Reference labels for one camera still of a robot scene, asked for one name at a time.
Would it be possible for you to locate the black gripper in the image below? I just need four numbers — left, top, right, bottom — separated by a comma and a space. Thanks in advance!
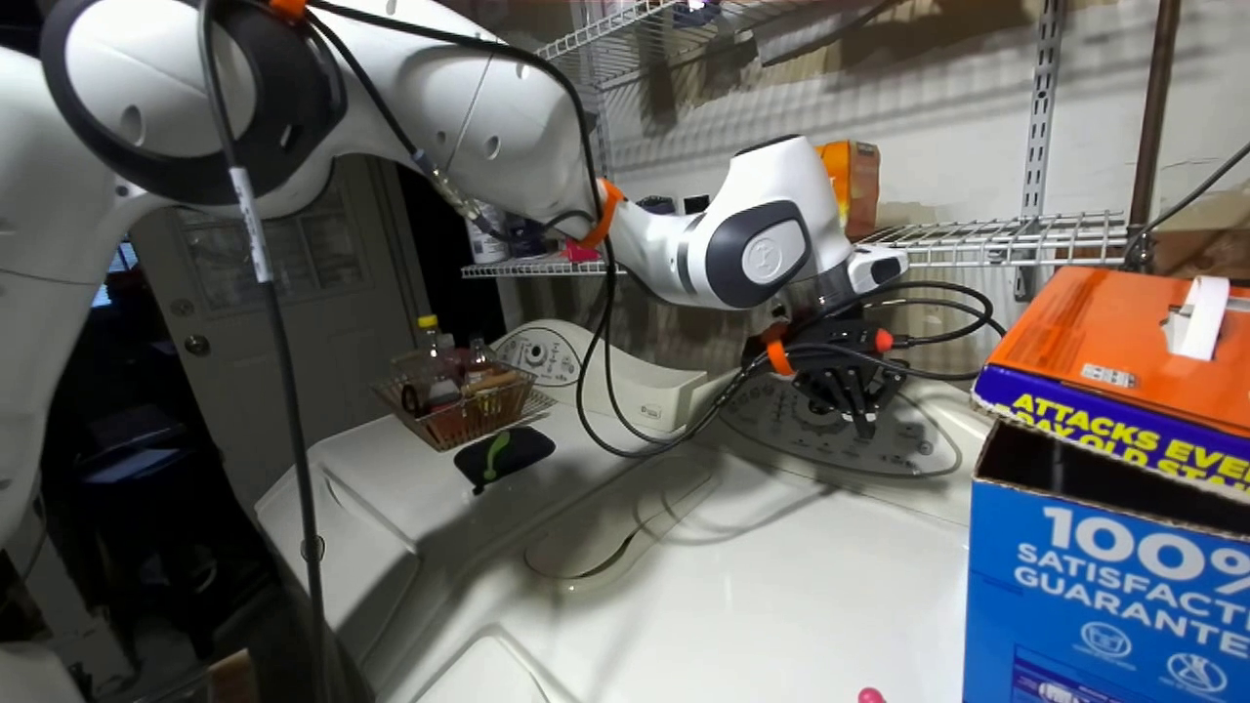
781, 312, 908, 431

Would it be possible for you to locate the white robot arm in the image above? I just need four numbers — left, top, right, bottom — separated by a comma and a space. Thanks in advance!
0, 0, 908, 536

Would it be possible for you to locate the white washing machine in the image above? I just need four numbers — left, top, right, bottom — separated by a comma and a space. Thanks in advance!
380, 383, 990, 703

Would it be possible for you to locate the orange Kirkland box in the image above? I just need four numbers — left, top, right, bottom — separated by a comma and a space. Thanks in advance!
822, 140, 879, 241

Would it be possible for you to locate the blue orange detergent box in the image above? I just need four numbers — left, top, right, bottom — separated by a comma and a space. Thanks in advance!
966, 267, 1250, 703

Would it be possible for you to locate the black pad with green mark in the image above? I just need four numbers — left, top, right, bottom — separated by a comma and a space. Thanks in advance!
452, 426, 553, 493

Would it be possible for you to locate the bottle with yellow cap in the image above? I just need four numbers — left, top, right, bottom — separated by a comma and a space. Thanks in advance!
414, 312, 445, 390

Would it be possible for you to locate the white dryer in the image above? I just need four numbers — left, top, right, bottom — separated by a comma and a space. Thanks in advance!
307, 321, 710, 687

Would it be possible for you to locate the gray door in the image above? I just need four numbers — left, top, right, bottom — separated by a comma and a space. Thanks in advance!
134, 159, 414, 507

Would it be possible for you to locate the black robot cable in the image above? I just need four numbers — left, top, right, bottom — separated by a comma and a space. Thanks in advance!
193, 0, 1007, 703

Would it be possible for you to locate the wire wall shelf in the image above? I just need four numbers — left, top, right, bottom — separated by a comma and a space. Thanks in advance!
462, 0, 1250, 280

